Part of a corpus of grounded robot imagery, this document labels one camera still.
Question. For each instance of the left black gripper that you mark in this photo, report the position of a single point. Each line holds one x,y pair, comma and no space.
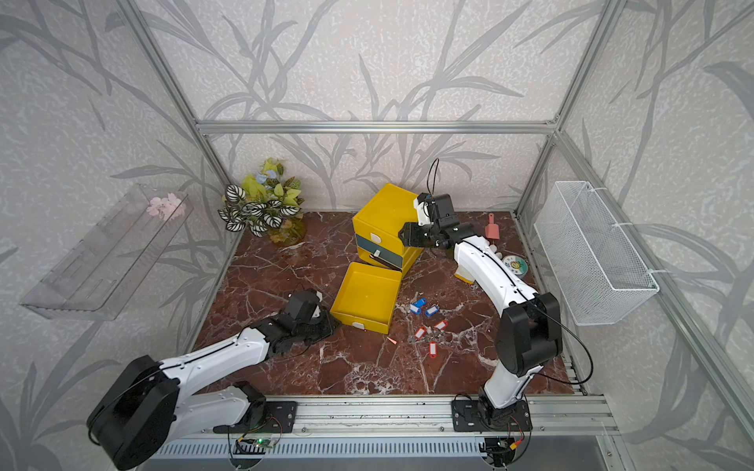
327,319

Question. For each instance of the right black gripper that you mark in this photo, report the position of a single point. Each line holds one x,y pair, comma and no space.
409,235

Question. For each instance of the yellow drawer cabinet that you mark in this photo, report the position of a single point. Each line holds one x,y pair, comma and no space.
380,221

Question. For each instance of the yellow bottom drawer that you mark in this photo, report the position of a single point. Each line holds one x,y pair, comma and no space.
367,298

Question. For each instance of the keys with blue tag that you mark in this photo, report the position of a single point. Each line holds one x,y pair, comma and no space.
418,306

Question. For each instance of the keys with red tags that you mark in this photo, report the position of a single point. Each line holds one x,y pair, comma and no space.
433,335

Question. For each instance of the blue drawer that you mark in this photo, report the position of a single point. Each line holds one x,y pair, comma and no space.
379,254

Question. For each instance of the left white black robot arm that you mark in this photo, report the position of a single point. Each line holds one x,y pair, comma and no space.
154,402

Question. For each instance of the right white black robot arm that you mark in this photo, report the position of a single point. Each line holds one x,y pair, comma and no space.
530,333

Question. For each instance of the white work glove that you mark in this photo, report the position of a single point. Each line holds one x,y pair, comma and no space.
464,274

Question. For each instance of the pink plastic scoop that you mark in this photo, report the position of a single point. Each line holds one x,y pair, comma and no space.
492,229

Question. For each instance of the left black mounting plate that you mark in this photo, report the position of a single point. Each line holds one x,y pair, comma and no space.
274,417

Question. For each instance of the black mounting plate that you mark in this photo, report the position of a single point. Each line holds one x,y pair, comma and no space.
274,417
476,416

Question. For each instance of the artificial plant in vase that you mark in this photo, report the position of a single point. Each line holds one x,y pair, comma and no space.
267,204

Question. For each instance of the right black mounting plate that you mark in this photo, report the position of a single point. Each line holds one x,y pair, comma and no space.
476,416

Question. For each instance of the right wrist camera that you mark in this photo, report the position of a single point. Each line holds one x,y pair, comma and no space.
435,210

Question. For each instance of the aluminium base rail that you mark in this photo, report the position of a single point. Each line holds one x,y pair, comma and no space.
320,417

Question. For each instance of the white wire mesh basket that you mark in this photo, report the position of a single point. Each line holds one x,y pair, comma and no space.
599,271

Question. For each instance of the clear acrylic wall shelf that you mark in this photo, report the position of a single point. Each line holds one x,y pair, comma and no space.
98,277

